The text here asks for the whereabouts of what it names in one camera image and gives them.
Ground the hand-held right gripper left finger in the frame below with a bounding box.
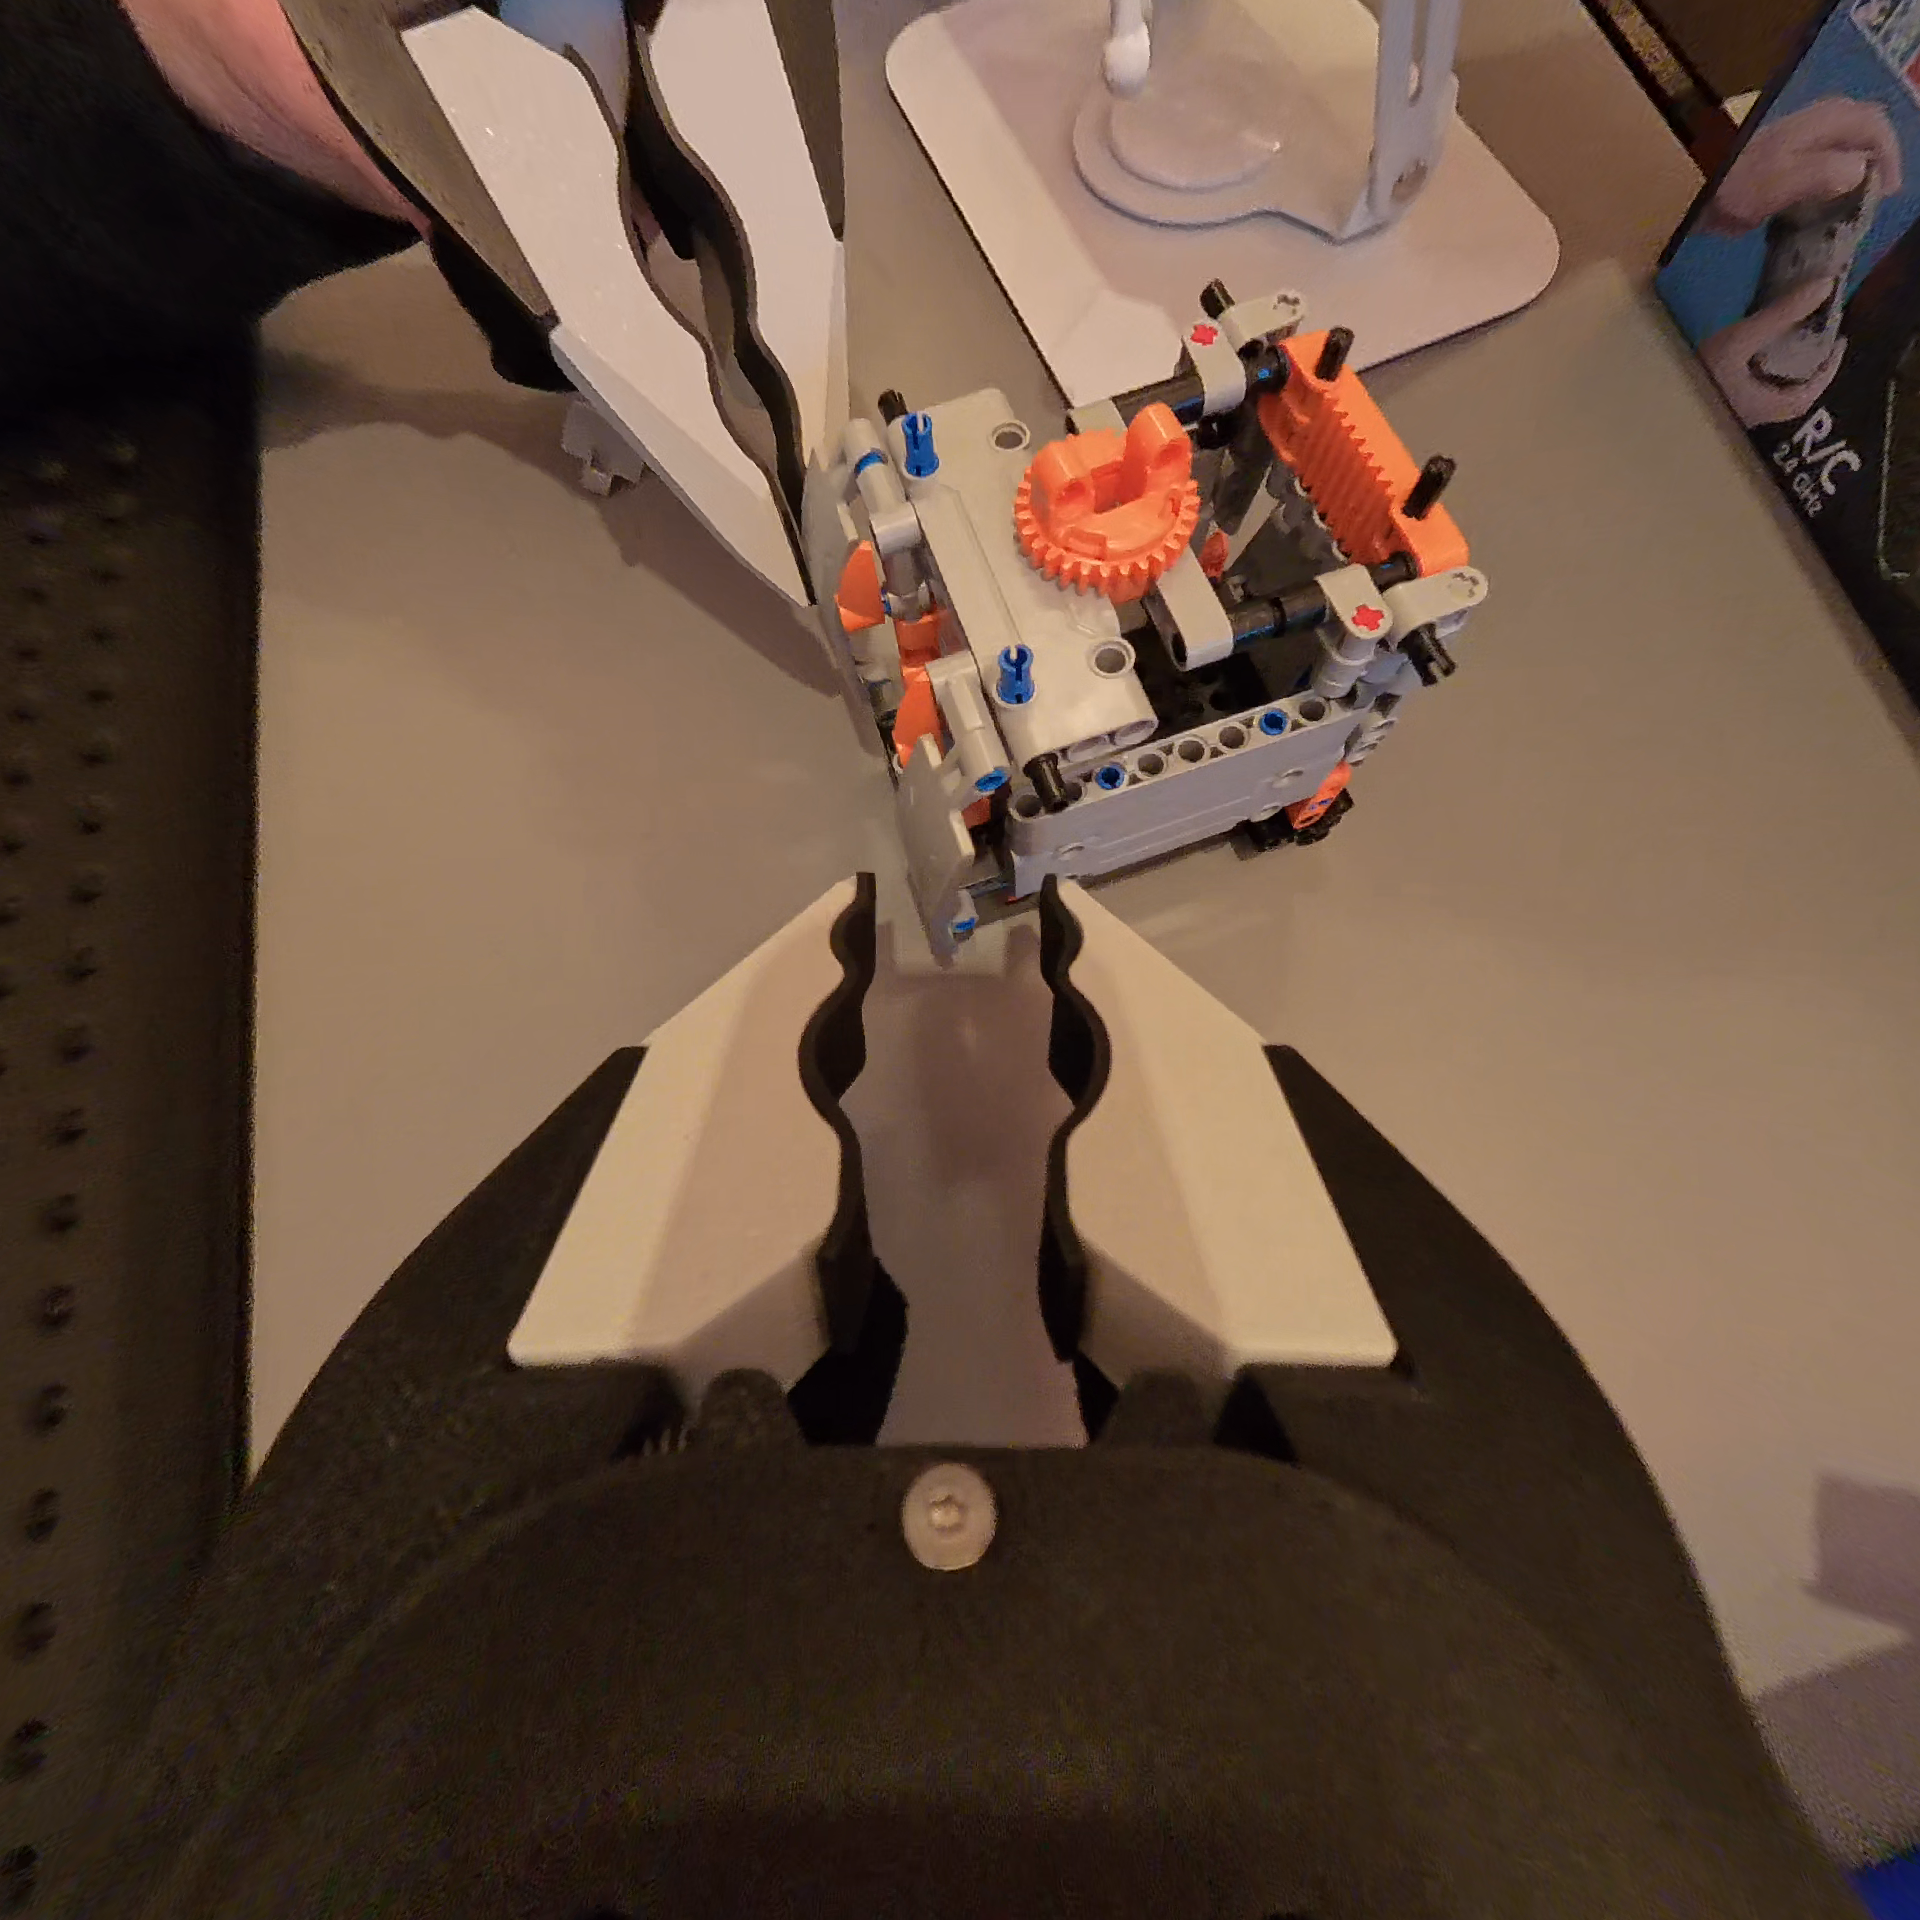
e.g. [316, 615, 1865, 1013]
[507, 872, 911, 1448]

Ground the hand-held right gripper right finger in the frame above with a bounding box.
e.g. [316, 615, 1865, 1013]
[1036, 875, 1403, 1448]

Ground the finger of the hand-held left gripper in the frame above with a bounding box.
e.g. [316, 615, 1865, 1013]
[402, 7, 821, 609]
[628, 0, 852, 506]

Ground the grey orange toy brick model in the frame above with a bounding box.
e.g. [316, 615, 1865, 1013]
[831, 276, 1490, 903]

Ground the person's left forearm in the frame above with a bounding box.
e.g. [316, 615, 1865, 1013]
[0, 0, 421, 408]

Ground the person's left hand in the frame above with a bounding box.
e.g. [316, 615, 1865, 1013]
[127, 0, 431, 235]

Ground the white metal board stand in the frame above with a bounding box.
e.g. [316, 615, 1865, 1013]
[884, 0, 1562, 408]

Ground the blue toy kit box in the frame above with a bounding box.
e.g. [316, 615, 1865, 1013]
[1657, 0, 1920, 693]

